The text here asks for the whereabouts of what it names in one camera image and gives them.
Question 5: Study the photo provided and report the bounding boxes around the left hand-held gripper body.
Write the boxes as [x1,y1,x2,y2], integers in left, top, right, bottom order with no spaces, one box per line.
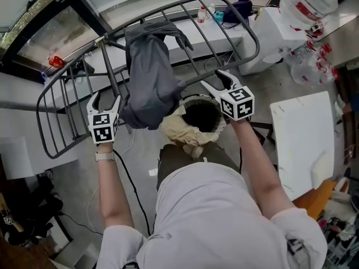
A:
[87,109,121,145]

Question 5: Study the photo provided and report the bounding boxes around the black tool on sill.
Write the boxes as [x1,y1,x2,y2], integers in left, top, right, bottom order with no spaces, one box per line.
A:
[74,59,95,77]

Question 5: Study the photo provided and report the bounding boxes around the grey metal drying rack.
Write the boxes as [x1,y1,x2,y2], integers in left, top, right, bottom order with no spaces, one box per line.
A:
[36,0,260,159]

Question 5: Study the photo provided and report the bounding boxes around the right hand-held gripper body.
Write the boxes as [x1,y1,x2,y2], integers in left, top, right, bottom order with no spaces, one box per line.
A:
[217,84,255,122]

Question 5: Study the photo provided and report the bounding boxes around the dark purple bag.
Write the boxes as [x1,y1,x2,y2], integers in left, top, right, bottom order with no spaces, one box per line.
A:
[221,0,253,25]

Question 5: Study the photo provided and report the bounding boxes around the white box cabinet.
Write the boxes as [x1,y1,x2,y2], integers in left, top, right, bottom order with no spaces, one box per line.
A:
[238,6,309,77]

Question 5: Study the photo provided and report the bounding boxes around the beige wristband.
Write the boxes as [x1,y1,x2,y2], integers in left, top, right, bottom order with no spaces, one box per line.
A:
[94,151,116,162]

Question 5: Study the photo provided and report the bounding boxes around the dark grey clothes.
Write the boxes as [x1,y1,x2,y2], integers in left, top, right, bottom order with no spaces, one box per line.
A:
[119,20,194,131]

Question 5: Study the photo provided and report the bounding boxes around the empty clear water jugs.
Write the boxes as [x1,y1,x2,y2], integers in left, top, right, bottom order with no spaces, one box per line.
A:
[290,45,337,85]

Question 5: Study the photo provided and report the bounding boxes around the white marble table black legs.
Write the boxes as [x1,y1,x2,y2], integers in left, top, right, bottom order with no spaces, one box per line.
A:
[269,90,336,201]

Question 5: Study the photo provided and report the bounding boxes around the black cable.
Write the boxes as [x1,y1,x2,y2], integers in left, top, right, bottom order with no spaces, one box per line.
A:
[112,149,154,236]

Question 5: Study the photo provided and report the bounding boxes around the person's left forearm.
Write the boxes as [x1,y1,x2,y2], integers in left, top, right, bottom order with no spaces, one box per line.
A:
[96,160,135,230]

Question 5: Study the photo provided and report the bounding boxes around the person's right forearm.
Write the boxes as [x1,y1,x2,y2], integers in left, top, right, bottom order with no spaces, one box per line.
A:
[229,119,295,221]

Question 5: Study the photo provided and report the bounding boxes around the white ribbed laundry basket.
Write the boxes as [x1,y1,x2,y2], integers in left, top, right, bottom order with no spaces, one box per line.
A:
[179,95,227,140]

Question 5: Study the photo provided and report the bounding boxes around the orange cushion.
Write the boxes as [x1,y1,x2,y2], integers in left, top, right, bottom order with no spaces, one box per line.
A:
[293,179,337,221]

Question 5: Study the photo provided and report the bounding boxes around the pale yellow clothes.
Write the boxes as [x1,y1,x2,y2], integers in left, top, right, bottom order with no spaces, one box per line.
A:
[161,106,222,159]

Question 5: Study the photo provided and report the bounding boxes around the red small object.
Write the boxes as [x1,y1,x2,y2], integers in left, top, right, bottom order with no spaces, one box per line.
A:
[48,55,65,68]

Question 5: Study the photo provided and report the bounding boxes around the person's olive trouser legs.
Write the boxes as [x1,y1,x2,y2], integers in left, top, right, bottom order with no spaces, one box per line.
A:
[156,143,242,190]

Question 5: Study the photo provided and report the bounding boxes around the person's white shirt torso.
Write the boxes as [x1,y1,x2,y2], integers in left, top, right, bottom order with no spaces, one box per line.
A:
[96,161,329,269]

